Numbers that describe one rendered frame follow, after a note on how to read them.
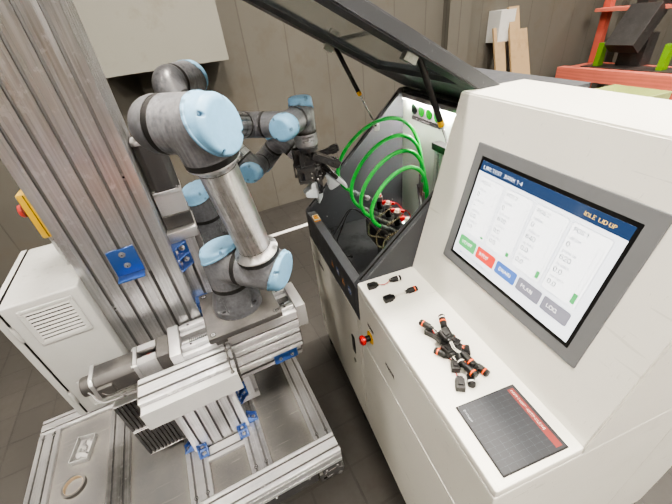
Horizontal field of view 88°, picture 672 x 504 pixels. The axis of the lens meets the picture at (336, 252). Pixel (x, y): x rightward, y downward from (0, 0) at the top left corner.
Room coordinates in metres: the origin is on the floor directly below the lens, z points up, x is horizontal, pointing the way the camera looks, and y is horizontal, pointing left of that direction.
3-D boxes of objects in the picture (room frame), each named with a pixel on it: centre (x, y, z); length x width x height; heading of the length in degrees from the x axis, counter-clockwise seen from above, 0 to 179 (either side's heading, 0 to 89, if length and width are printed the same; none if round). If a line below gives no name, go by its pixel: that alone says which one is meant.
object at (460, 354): (0.60, -0.27, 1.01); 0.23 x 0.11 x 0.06; 16
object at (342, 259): (1.28, 0.01, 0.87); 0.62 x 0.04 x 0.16; 16
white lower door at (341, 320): (1.28, 0.03, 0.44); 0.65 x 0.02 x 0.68; 16
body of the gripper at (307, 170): (1.15, 0.06, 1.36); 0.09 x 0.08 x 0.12; 106
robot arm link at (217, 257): (0.84, 0.32, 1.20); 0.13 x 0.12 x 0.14; 67
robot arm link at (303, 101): (1.14, 0.05, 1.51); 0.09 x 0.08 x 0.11; 157
